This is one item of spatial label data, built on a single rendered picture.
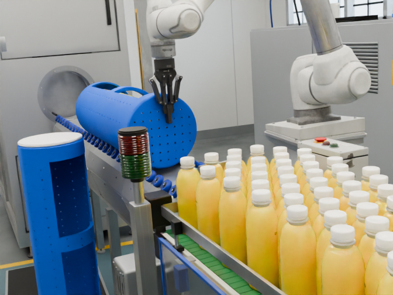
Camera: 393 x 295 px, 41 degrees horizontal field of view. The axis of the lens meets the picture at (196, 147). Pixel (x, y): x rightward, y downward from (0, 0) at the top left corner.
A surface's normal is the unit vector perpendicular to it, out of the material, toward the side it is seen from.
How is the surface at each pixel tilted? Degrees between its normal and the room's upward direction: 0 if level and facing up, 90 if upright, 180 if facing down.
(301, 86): 89
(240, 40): 90
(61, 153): 90
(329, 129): 90
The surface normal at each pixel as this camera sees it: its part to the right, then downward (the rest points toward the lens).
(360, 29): -0.94, 0.13
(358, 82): 0.44, 0.18
